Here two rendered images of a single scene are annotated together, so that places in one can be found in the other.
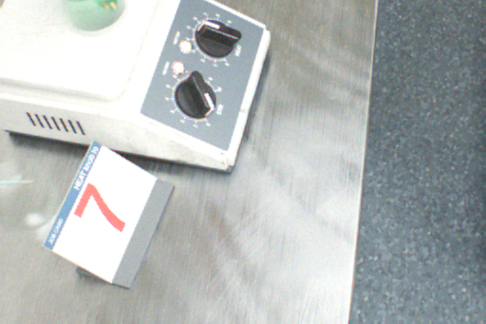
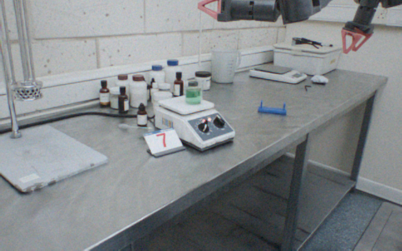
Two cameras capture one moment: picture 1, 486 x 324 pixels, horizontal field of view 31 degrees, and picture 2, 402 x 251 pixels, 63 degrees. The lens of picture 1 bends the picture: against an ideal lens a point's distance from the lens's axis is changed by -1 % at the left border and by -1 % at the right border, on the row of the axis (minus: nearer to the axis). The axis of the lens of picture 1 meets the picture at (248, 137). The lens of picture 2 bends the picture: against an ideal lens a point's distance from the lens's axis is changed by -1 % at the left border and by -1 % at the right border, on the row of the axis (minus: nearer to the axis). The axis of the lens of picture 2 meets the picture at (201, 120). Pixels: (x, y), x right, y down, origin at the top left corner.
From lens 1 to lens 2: 0.53 m
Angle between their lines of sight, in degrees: 42
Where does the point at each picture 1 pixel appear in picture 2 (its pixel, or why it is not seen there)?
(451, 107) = not seen: outside the picture
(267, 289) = (189, 169)
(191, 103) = (201, 127)
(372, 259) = not seen: outside the picture
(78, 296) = (142, 154)
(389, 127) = not seen: outside the picture
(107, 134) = (177, 128)
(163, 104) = (194, 123)
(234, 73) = (218, 131)
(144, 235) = (169, 150)
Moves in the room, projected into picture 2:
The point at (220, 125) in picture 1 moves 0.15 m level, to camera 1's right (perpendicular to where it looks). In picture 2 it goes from (205, 136) to (263, 147)
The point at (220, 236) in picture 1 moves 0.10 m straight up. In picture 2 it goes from (187, 159) to (188, 120)
